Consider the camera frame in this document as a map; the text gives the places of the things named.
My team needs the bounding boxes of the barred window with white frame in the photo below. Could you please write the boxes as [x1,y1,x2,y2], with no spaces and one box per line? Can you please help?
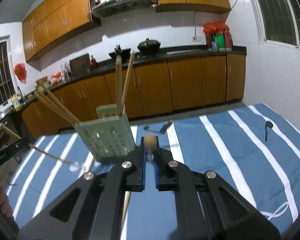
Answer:
[0,34,17,113]

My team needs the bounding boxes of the stacked red and green basins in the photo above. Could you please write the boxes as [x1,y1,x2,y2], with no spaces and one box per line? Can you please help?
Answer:
[35,76,52,88]

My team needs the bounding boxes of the clear plastic bag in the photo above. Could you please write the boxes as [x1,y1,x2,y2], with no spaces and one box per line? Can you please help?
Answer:
[60,62,71,77]

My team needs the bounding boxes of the black wok with lid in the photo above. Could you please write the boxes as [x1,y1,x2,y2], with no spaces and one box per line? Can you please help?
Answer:
[137,37,162,56]

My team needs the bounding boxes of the steel sink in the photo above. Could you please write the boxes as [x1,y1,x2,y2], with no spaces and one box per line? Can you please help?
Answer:
[0,107,16,126]

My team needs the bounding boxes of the black spoon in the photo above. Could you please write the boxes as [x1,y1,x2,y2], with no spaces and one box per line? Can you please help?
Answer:
[143,121,174,133]
[264,121,274,142]

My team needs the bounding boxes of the yellow dish soap bottle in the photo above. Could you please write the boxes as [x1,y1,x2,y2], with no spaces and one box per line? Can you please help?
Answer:
[11,94,22,110]

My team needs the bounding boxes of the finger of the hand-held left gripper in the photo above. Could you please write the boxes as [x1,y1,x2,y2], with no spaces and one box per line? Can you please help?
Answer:
[11,137,30,155]

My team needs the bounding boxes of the dark cutting board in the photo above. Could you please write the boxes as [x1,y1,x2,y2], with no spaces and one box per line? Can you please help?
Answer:
[69,53,92,76]

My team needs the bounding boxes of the red canister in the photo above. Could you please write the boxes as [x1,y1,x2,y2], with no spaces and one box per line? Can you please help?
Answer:
[205,31,213,51]
[223,28,233,51]

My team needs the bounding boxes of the wooden wall cabinets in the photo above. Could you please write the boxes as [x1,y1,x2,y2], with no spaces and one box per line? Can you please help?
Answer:
[22,0,232,63]

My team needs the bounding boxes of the hanging red plastic bag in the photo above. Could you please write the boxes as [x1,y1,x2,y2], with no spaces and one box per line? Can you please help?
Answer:
[13,63,28,84]

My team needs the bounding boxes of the wooden base cabinets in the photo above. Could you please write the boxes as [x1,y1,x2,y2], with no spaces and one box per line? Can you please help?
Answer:
[21,54,247,140]

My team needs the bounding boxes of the white wall cable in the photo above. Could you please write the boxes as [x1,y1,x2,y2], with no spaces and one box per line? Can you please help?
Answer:
[193,0,241,40]

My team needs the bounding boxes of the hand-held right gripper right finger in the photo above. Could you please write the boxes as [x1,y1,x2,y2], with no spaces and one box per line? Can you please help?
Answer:
[154,139,282,240]

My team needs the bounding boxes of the crumpled red plastic bag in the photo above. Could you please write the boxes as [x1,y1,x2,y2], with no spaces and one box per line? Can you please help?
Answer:
[203,21,229,34]

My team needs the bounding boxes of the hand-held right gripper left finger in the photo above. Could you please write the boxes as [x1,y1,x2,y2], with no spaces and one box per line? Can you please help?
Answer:
[16,136,147,240]

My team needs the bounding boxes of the large barred window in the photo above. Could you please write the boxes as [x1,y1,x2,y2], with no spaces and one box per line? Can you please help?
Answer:
[244,0,300,56]

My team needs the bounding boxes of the small red plastic bag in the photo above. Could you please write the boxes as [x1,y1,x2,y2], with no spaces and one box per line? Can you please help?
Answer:
[51,71,66,83]

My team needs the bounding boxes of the black gas stove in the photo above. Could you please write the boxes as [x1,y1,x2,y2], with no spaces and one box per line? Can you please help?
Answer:
[110,51,166,61]

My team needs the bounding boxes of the green carton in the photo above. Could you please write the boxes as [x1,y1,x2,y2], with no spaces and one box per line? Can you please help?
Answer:
[213,33,226,51]

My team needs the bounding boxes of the person's left hand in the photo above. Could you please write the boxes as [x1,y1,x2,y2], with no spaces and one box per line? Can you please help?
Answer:
[0,182,14,218]

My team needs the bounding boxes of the black wok with handle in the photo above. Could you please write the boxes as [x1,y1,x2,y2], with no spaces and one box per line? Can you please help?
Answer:
[109,44,132,60]

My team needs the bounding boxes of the blue white striped tablecloth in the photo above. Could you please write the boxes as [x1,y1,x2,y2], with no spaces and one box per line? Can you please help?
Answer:
[5,102,300,240]

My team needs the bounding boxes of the black kitchen countertop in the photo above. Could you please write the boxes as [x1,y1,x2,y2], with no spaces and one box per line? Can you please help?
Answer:
[0,45,247,121]

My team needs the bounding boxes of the green perforated utensil holder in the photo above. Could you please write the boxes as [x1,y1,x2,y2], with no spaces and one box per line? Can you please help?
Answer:
[74,105,137,163]

